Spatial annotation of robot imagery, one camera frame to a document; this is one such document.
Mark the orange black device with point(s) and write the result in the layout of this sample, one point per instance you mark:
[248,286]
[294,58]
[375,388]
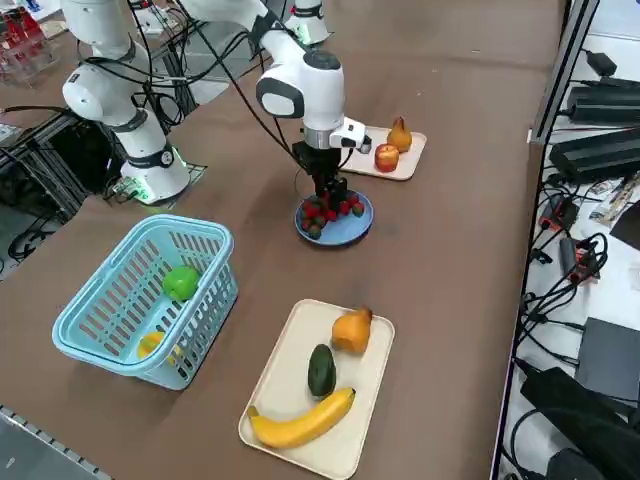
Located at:
[555,215]

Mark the yellow fruit in basket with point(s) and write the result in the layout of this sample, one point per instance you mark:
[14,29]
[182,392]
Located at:
[150,345]

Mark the black bag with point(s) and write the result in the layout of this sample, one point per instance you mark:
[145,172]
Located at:
[575,425]

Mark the clear acrylic shelf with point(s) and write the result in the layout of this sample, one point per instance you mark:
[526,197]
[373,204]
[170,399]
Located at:
[25,50]

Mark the large black power adapter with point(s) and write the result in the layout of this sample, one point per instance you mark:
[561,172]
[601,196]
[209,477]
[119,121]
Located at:
[595,155]
[605,105]

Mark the dark green avocado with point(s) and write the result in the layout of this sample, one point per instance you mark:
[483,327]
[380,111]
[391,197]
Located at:
[321,372]

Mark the grey flat box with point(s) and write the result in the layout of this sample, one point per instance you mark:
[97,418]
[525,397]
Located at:
[610,357]

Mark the aluminium post bracket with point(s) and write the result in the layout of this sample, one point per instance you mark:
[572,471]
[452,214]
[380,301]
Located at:
[537,136]

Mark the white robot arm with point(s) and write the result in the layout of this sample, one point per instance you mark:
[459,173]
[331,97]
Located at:
[310,20]
[320,85]

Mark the cream tray with banana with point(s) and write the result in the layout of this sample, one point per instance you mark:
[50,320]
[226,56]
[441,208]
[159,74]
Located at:
[290,360]

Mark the light blue plastic basket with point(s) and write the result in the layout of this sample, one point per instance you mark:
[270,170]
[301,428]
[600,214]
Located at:
[100,350]

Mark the cream tray with apple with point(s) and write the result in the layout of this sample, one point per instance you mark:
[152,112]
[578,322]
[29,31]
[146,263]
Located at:
[400,170]

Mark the aluminium profile post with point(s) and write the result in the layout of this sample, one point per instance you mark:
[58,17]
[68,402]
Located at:
[565,70]

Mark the green bell pepper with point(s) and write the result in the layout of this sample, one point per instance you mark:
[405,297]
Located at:
[181,284]

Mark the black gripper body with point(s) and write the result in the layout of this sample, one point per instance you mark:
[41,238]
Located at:
[317,162]

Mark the yellow banana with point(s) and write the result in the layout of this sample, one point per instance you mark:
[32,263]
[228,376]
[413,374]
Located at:
[300,425]

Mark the small black power adapter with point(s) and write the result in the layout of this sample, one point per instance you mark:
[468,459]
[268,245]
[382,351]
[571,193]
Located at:
[600,62]

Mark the red apple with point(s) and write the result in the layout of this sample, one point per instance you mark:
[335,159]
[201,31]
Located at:
[386,158]

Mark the blue round plate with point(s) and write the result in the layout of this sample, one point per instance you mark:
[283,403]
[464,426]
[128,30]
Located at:
[345,230]

